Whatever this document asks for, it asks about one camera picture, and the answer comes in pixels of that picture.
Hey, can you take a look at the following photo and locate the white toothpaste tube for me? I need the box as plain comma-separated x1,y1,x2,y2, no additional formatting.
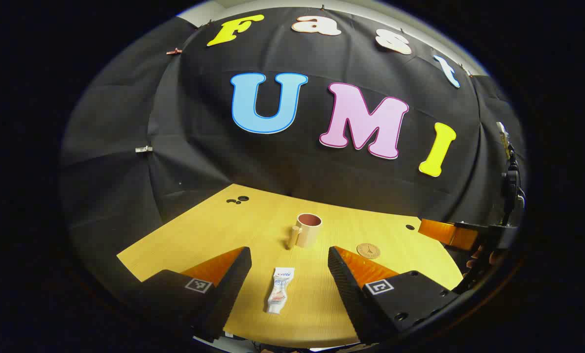
266,267,295,314

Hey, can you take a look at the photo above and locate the beige cup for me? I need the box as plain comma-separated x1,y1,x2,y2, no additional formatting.
286,213,322,250

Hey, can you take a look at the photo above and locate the black backdrop cloth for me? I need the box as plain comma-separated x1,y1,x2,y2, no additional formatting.
59,6,528,295

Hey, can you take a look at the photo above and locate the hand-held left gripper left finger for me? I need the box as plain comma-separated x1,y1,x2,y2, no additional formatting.
126,247,252,343

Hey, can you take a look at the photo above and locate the wooden desktop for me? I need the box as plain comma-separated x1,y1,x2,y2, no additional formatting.
117,184,464,350

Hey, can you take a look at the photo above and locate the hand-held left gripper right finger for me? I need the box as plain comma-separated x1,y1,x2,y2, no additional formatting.
328,246,462,344

